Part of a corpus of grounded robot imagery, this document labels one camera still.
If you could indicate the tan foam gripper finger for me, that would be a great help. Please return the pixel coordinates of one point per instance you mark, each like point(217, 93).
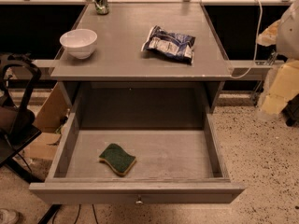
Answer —
point(284, 87)
point(269, 36)

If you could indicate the green yellow sponge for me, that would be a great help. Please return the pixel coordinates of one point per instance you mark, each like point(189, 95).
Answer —
point(117, 159)

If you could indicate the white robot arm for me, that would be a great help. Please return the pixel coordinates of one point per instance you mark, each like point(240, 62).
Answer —
point(283, 33)

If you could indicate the grey cabinet counter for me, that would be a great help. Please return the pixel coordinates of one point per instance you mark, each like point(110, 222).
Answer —
point(121, 33)

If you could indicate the grey open top drawer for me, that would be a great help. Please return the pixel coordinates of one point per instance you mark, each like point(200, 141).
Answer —
point(168, 127)

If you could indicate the blue white chip bag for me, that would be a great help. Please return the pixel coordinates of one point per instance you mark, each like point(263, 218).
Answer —
point(171, 45)

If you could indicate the white ceramic bowl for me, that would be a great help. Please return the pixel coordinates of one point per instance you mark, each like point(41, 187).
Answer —
point(79, 43)

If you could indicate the brown cardboard box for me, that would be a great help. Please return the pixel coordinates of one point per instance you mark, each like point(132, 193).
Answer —
point(50, 121)

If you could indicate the black chair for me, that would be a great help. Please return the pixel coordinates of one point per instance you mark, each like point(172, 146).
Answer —
point(15, 119)

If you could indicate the white shoe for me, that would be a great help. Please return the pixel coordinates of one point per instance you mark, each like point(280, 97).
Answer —
point(8, 216)

